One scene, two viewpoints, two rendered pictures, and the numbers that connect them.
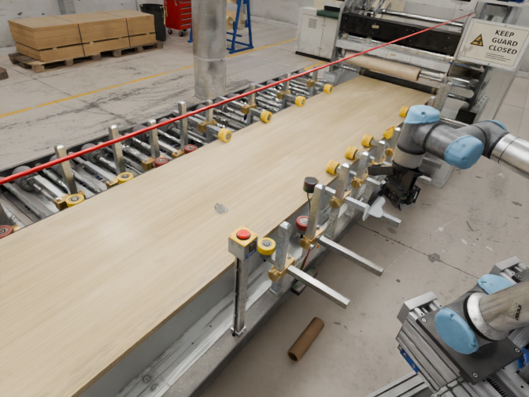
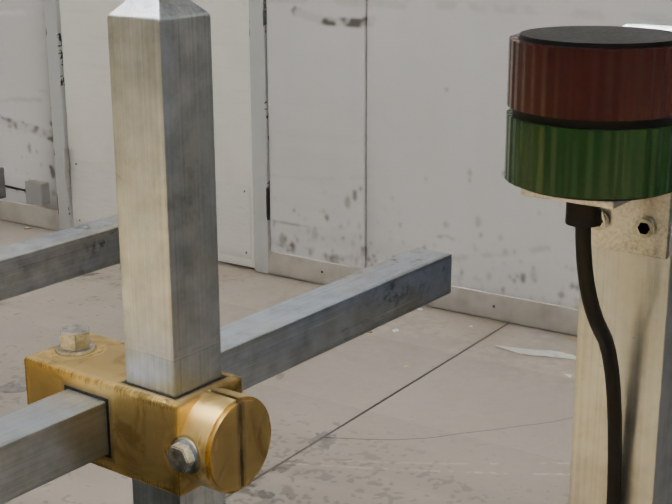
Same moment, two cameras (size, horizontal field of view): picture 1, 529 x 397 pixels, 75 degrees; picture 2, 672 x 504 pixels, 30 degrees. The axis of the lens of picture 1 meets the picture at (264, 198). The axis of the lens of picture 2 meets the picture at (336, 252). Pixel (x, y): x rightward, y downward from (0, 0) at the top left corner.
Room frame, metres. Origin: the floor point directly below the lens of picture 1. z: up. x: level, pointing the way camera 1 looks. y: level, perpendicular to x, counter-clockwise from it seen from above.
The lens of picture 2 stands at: (1.33, 0.23, 1.21)
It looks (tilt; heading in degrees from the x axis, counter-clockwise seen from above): 16 degrees down; 273
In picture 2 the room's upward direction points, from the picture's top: straight up
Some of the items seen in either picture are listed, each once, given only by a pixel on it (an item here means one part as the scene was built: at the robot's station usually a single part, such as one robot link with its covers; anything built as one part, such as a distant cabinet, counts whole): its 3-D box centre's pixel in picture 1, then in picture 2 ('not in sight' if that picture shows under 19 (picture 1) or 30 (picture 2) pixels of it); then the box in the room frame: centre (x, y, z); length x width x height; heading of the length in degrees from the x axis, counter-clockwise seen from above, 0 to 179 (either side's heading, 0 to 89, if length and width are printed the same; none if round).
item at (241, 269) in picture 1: (239, 295); not in sight; (0.81, 0.06, 0.93); 0.05 x 0.05 x 0.45; 56
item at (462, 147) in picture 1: (456, 145); not in sight; (0.78, -0.45, 1.61); 0.11 x 0.11 x 0.08; 36
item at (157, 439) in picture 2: (339, 198); (145, 413); (1.46, -0.39, 0.95); 0.14 x 0.06 x 0.05; 146
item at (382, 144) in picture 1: (372, 176); not in sight; (1.86, -0.65, 0.87); 0.04 x 0.04 x 0.48; 56
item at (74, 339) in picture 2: not in sight; (75, 338); (1.51, -0.42, 0.98); 0.02 x 0.02 x 0.01
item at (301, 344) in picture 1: (306, 338); not in sight; (1.23, -0.34, 0.04); 0.30 x 0.08 x 0.08; 146
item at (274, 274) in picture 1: (281, 268); not in sight; (1.05, -0.10, 0.84); 0.14 x 0.06 x 0.05; 146
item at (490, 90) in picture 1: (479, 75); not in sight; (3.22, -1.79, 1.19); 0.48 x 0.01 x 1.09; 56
